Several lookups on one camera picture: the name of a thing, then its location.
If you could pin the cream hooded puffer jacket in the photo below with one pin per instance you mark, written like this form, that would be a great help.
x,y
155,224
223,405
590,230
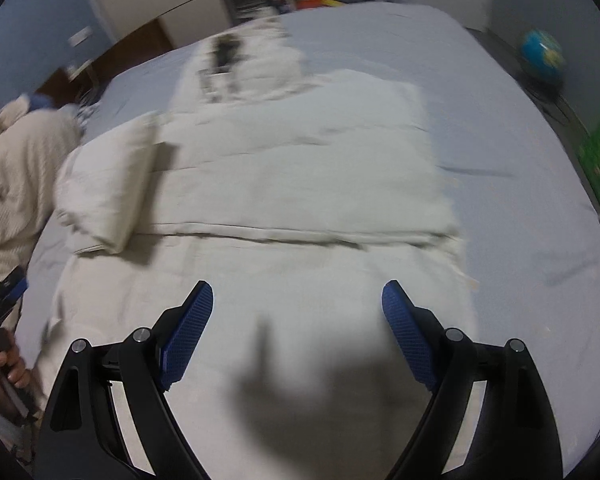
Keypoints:
x,y
297,197

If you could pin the yellow orange bag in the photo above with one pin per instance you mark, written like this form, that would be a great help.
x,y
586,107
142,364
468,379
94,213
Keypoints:
x,y
314,4

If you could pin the cream waffle knit blanket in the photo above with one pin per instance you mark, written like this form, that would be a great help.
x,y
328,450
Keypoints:
x,y
32,151

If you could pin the blue pillow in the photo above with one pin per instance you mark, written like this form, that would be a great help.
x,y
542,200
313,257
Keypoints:
x,y
39,101

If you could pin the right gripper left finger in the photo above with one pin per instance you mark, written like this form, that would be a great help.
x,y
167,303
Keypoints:
x,y
178,331

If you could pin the blue world globe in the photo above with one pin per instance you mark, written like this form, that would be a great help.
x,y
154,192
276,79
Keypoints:
x,y
541,56

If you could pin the dark wooden headboard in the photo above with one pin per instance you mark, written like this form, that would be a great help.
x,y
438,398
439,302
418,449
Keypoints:
x,y
145,43

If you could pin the white wall socket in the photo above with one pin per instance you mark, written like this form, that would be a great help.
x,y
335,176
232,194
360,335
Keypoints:
x,y
80,36

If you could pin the person's left hand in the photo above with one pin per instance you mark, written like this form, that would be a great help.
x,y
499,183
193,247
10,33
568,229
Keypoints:
x,y
18,374

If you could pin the white power strip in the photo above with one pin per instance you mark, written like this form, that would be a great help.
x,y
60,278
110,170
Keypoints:
x,y
74,71

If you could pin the light blue bed sheet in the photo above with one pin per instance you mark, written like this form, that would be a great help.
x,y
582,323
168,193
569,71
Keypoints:
x,y
533,257

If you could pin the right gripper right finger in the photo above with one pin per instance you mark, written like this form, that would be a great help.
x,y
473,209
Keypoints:
x,y
416,331

